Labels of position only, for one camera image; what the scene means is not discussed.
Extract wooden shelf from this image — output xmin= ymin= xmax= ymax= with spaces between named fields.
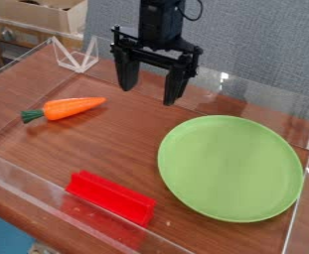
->
xmin=0 ymin=18 xmax=83 ymax=63

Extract clear acrylic tray walls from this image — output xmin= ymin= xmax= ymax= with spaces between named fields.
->
xmin=0 ymin=44 xmax=309 ymax=254

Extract red plastic block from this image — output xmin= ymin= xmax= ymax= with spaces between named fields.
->
xmin=67 ymin=171 xmax=157 ymax=227

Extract cardboard box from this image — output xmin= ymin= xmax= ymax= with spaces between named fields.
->
xmin=0 ymin=0 xmax=87 ymax=33

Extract orange toy carrot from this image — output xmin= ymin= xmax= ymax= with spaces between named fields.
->
xmin=21 ymin=97 xmax=106 ymax=124

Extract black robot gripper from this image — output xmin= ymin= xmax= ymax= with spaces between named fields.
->
xmin=110 ymin=0 xmax=204 ymax=106

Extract green round plate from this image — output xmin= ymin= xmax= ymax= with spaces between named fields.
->
xmin=158 ymin=115 xmax=303 ymax=222

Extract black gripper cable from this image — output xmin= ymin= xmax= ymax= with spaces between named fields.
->
xmin=177 ymin=0 xmax=205 ymax=22

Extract clear acrylic triangle bracket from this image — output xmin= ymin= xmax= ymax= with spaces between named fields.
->
xmin=51 ymin=36 xmax=99 ymax=73

